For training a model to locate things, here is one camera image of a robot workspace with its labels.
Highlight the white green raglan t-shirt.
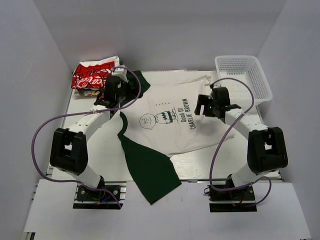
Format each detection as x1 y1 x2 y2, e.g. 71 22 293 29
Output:
117 70 235 204

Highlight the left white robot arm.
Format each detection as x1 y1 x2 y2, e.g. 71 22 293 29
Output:
50 75 142 200

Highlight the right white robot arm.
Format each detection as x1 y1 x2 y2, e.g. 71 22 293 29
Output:
194 87 288 200

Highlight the red white folded t-shirt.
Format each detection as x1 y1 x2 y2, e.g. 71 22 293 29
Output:
71 55 120 90

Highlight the cartoon print folded t-shirt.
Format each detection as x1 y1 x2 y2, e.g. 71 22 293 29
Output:
74 88 102 98

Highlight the white plastic mesh basket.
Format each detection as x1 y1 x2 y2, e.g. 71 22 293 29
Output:
214 55 273 109

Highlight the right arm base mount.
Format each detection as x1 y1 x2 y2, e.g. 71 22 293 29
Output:
203 185 257 213

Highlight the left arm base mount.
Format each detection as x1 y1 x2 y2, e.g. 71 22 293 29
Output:
73 182 127 210

